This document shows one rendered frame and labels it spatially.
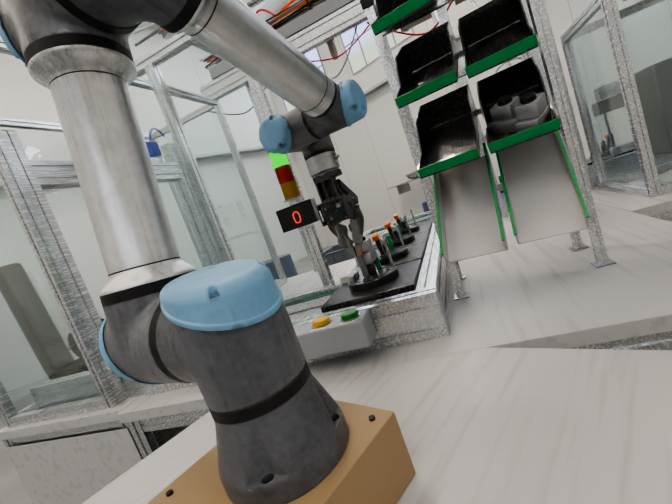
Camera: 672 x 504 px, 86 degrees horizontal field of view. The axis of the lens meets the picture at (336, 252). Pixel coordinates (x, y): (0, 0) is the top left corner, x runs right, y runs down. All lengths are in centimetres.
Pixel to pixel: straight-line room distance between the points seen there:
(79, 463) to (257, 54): 133
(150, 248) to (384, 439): 35
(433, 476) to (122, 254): 45
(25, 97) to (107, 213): 924
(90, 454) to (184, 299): 114
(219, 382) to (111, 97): 36
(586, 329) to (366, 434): 44
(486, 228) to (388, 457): 56
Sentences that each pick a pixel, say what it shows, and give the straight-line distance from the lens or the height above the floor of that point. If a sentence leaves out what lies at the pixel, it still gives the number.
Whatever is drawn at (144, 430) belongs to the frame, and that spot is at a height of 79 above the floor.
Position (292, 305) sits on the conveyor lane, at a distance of 119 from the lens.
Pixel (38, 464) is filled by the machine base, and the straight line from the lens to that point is 171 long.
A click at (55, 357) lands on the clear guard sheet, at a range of 144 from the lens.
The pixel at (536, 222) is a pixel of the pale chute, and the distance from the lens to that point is 88.
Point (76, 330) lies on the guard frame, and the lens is 130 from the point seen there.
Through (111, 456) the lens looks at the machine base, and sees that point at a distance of 141.
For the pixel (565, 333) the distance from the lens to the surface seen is 75.
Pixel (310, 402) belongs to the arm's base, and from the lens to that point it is 42.
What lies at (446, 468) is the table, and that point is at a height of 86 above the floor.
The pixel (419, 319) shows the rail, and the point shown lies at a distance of 81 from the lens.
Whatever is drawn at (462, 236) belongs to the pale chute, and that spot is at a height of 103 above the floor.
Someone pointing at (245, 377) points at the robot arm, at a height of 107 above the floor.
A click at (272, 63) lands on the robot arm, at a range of 60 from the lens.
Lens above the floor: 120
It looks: 7 degrees down
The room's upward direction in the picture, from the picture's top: 20 degrees counter-clockwise
